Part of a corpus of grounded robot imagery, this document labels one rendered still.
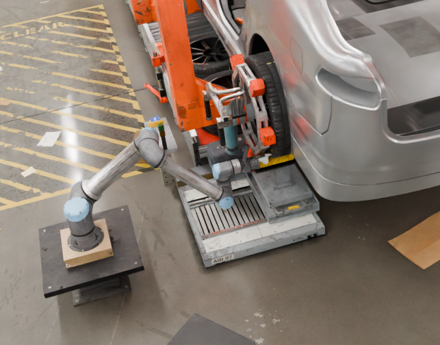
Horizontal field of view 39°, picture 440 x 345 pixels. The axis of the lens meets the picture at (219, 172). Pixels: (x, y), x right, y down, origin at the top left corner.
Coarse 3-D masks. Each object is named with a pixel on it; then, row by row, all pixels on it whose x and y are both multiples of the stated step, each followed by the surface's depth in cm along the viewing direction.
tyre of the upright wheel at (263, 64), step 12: (252, 60) 378; (264, 60) 374; (264, 72) 366; (276, 72) 367; (276, 84) 364; (276, 96) 362; (276, 108) 362; (276, 120) 364; (288, 120) 366; (276, 132) 368; (288, 132) 370; (276, 144) 374; (288, 144) 377; (276, 156) 388
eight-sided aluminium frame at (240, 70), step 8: (240, 64) 385; (240, 72) 379; (248, 72) 376; (232, 80) 407; (248, 80) 369; (248, 88) 368; (240, 96) 417; (256, 104) 366; (256, 112) 365; (264, 112) 366; (256, 120) 369; (264, 120) 367; (248, 128) 418; (248, 136) 411; (248, 144) 410; (256, 144) 407; (256, 152) 393; (264, 152) 399
